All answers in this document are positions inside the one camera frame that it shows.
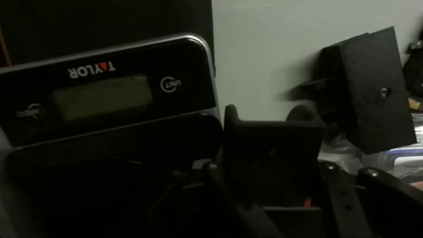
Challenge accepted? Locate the black block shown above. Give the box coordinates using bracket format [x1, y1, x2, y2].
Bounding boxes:
[292, 25, 418, 156]
[222, 104, 325, 206]

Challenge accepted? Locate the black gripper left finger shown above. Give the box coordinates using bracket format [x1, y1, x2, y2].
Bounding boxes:
[148, 161, 285, 238]

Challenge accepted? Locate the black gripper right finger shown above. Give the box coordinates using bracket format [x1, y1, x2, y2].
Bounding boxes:
[318, 161, 423, 238]

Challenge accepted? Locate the black kitchen scale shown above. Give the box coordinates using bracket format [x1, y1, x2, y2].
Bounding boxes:
[0, 33, 217, 148]

